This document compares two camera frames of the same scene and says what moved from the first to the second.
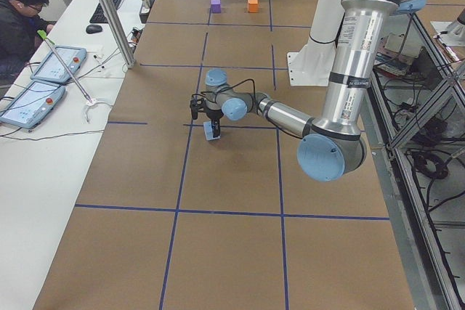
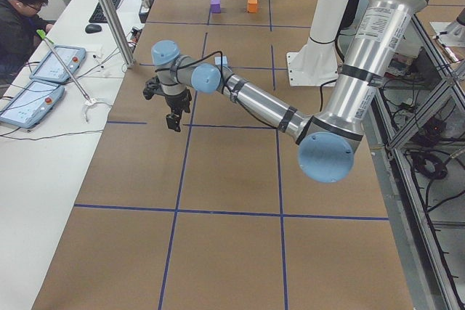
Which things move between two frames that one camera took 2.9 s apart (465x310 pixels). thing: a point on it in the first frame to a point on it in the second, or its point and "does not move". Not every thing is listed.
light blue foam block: [208, 131] to [218, 60]
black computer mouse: [91, 29] does not move
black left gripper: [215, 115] to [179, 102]
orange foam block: [253, 5] does not move
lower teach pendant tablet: [33, 104] does not move
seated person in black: [23, 0] does not move
